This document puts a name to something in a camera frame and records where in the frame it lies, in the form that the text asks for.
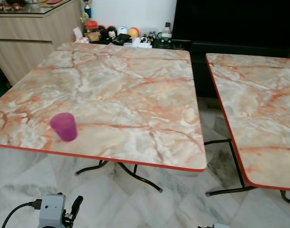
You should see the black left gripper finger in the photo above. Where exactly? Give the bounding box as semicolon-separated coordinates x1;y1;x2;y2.
70;195;84;218

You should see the purple plastic cup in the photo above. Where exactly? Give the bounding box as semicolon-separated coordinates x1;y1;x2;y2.
49;113;78;142

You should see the large marble folding table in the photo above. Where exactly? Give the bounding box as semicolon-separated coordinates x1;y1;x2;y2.
0;42;208;193

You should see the light wooden cabinet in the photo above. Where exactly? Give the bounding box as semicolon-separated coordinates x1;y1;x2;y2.
0;0;84;86

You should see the white card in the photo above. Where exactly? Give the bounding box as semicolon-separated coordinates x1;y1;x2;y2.
73;27;84;41

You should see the black wallet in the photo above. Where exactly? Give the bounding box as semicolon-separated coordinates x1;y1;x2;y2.
112;33;132;46

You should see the red lidded snack jar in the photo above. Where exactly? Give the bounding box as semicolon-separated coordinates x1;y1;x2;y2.
85;20;99;43

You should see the white small box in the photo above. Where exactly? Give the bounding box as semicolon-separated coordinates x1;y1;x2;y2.
131;37;153;48

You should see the black plush toy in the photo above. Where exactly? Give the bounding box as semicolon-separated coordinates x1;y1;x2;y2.
97;25;118;41

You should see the orange round toy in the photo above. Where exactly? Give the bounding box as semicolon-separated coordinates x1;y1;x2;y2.
128;27;141;38

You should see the gold trophy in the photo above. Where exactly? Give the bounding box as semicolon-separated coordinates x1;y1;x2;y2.
80;0;94;22

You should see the clear bottle with black cap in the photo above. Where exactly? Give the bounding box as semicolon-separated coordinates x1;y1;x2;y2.
161;22;173;40

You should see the black television screen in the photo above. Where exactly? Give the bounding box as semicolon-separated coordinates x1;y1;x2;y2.
172;0;290;48

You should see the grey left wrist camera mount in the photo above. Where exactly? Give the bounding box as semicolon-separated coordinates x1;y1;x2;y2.
38;194;67;228

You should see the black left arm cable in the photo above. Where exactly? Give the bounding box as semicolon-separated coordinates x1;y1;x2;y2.
1;200;42;228

